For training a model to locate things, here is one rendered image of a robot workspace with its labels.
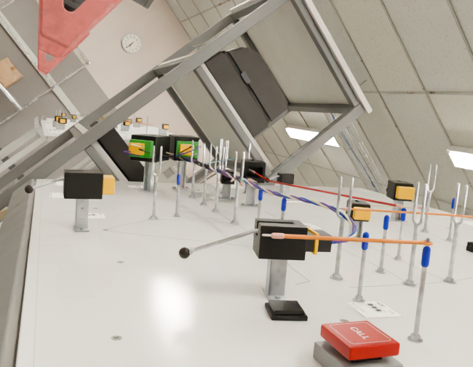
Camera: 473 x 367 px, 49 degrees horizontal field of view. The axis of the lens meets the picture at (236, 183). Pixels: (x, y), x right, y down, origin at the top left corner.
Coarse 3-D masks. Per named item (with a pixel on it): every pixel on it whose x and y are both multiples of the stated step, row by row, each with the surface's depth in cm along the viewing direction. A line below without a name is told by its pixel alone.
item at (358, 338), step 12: (324, 324) 47; (336, 324) 47; (348, 324) 47; (360, 324) 48; (372, 324) 48; (324, 336) 46; (336, 336) 45; (348, 336) 45; (360, 336) 45; (372, 336) 45; (384, 336) 45; (336, 348) 44; (348, 348) 43; (360, 348) 43; (372, 348) 43; (384, 348) 44; (396, 348) 44; (360, 360) 44
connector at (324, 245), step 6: (312, 234) 62; (324, 234) 63; (312, 240) 62; (324, 240) 62; (330, 240) 62; (306, 246) 62; (312, 246) 62; (318, 246) 62; (324, 246) 62; (330, 246) 63
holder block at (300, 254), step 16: (256, 224) 63; (272, 224) 61; (288, 224) 62; (256, 240) 62; (272, 240) 61; (288, 240) 61; (304, 240) 61; (272, 256) 61; (288, 256) 61; (304, 256) 61
